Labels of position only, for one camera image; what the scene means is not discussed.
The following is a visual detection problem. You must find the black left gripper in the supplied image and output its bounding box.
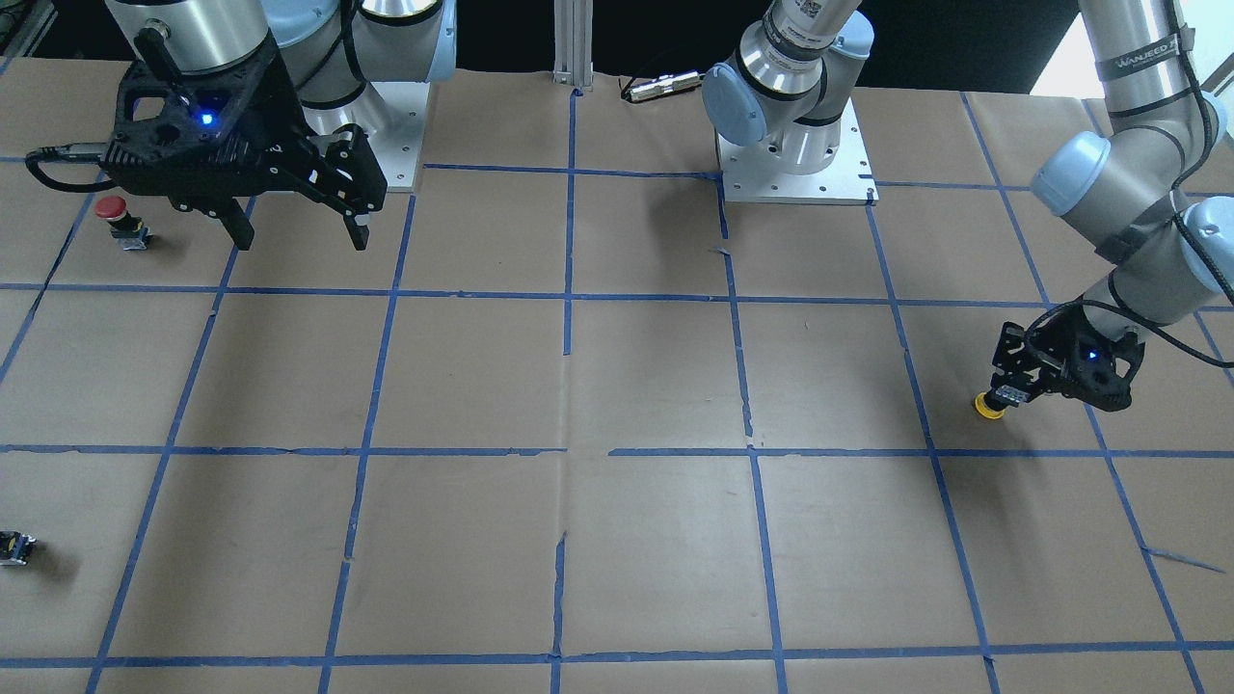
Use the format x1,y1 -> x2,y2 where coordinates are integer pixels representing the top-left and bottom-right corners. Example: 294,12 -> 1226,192
990,307 -> 1145,412

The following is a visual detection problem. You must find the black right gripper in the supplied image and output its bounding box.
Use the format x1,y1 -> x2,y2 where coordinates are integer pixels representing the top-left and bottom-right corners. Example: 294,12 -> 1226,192
100,44 -> 387,251

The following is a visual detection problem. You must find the yellow push button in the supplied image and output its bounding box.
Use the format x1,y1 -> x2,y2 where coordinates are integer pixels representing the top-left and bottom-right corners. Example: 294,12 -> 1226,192
974,387 -> 1022,420

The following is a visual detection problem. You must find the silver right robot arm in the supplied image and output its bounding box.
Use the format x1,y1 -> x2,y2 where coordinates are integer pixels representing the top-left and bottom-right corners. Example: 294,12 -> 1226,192
88,1 -> 876,251

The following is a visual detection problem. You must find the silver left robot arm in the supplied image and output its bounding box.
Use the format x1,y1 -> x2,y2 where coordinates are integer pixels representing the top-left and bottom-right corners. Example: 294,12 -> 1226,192
702,1 -> 1232,420

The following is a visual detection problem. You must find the red push button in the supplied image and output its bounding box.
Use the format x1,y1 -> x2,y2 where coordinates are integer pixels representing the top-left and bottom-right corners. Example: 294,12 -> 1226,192
94,195 -> 151,252

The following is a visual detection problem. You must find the silver connector on table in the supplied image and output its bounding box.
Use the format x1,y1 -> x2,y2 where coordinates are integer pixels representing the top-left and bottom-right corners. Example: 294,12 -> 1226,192
619,70 -> 705,104

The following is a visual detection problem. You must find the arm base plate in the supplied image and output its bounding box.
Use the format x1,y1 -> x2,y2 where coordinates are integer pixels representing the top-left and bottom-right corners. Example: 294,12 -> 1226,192
313,82 -> 432,193
714,101 -> 880,205

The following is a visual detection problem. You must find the aluminium frame post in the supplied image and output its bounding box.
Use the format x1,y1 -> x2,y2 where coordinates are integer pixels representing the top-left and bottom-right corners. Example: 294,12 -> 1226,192
552,0 -> 594,93

